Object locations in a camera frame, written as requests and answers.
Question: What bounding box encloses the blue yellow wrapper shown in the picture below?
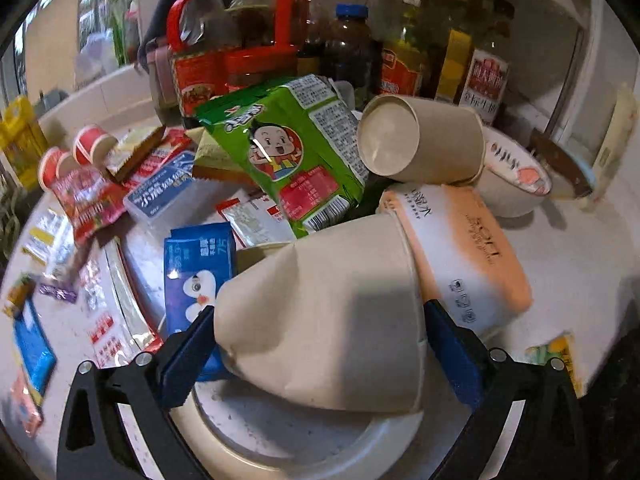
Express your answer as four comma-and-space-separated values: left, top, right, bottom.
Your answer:
13, 298, 56, 406

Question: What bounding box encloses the brown paper cup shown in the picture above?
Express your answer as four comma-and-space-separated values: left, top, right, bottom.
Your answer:
214, 212, 426, 413
357, 94, 486, 185

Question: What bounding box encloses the red paper cup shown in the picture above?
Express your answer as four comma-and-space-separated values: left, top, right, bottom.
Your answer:
72, 125, 117, 167
37, 146, 78, 191

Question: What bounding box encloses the yellow Enaak snack packet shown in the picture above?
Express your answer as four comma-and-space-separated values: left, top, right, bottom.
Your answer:
103, 126, 165, 183

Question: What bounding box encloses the pink cartoon packet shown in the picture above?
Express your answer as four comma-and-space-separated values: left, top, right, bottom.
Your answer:
11, 368, 43, 438

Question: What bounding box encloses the orange white tissue pack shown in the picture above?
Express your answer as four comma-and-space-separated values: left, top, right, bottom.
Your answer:
378, 183, 533, 339

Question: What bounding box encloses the red snack wrapper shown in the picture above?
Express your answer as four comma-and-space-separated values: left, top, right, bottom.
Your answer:
51, 166, 128, 247

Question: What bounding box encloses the red gold wafer packet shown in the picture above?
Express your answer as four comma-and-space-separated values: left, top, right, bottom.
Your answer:
122, 127, 192, 191

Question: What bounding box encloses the yellow detergent jug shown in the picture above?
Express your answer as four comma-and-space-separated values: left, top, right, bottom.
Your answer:
1, 96, 49, 192

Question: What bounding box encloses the chopstick paper package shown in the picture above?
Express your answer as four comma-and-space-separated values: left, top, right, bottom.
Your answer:
582, 84, 639, 211

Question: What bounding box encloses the brown paper cup upright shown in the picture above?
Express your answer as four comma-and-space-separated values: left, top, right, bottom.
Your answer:
357, 94, 486, 185

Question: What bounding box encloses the white label vinegar bottle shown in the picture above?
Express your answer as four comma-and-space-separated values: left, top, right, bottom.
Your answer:
459, 0, 515, 126

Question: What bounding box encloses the green snack bag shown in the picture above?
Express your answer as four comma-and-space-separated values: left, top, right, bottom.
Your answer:
195, 75, 369, 238

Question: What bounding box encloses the glass jar pink lid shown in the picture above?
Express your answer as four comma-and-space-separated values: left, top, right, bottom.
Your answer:
145, 37, 181, 127

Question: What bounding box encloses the red lid sauce jar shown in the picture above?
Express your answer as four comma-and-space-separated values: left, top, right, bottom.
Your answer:
224, 46, 297, 92

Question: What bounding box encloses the wooden cutting board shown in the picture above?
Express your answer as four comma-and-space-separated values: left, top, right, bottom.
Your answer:
25, 0, 79, 103

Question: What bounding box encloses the red cap soy bottle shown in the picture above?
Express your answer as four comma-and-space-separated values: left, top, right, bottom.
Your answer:
166, 0, 241, 120

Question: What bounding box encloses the blue cap dark bottle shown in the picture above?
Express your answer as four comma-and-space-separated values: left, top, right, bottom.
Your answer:
322, 3, 372, 110

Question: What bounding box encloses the white plastic ring lid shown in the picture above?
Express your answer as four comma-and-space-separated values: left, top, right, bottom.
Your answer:
170, 379, 423, 479

